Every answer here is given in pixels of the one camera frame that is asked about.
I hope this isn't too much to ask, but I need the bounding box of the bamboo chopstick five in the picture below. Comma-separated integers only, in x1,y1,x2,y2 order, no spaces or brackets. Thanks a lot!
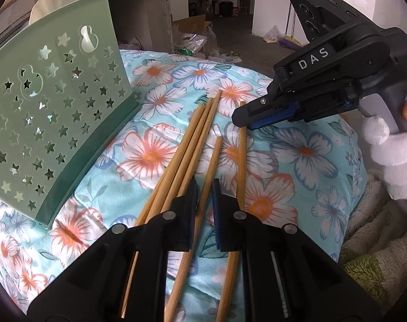
215,101,248,322

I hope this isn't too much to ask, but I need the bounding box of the bamboo chopstick four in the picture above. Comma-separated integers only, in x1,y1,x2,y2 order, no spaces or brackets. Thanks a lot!
164,137,223,322

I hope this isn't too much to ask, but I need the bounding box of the bamboo chopstick two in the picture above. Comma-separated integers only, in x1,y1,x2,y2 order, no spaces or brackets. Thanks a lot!
146,97,214,222

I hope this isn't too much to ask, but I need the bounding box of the bamboo chopstick one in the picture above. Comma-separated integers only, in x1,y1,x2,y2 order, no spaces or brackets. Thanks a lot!
120,103,206,319

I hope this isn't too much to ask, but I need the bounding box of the bamboo chopstick three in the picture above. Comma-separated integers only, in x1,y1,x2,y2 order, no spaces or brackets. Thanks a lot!
175,90,222,196

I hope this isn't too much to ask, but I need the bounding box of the right white gloved hand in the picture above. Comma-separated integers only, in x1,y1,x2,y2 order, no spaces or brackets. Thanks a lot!
358,89,407,200

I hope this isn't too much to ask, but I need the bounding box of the fluffy white green towel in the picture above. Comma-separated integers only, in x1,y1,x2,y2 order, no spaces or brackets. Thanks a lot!
338,173,407,313

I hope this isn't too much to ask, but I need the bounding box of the green plastic utensil caddy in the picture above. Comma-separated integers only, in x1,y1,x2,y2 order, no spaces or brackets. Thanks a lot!
0,0,140,225

